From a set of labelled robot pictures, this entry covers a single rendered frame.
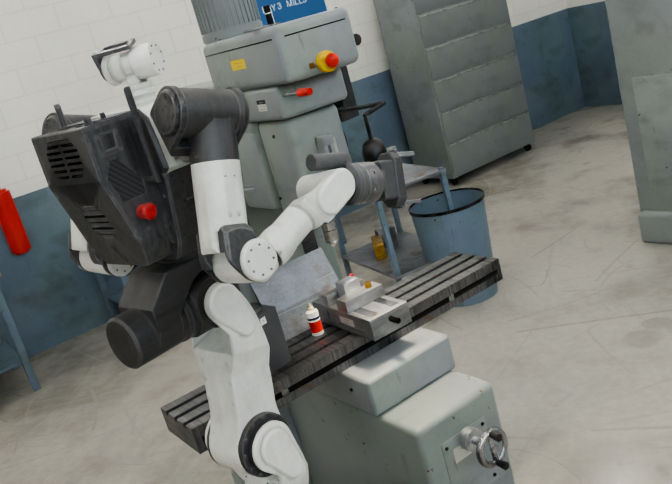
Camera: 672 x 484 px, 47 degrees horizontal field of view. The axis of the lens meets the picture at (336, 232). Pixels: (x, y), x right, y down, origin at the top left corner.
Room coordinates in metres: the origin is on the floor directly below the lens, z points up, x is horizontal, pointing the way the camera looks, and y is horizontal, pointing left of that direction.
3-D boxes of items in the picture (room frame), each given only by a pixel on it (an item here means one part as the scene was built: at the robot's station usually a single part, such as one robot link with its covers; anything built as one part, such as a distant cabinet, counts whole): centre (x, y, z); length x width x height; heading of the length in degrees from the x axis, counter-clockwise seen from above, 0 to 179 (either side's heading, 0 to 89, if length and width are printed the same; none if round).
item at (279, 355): (2.18, 0.36, 1.02); 0.22 x 0.12 x 0.20; 132
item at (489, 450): (1.97, -0.24, 0.62); 0.16 x 0.12 x 0.12; 31
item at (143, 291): (1.55, 0.37, 1.41); 0.28 x 0.13 x 0.18; 134
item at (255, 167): (2.56, 0.12, 1.47); 0.24 x 0.19 x 0.26; 121
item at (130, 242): (1.57, 0.35, 1.68); 0.34 x 0.30 x 0.36; 44
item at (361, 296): (2.35, -0.02, 1.01); 0.15 x 0.06 x 0.04; 119
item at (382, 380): (2.39, 0.02, 0.78); 0.50 x 0.35 x 0.12; 31
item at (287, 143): (2.40, 0.02, 1.47); 0.21 x 0.19 x 0.32; 121
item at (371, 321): (2.37, -0.01, 0.97); 0.35 x 0.15 x 0.11; 29
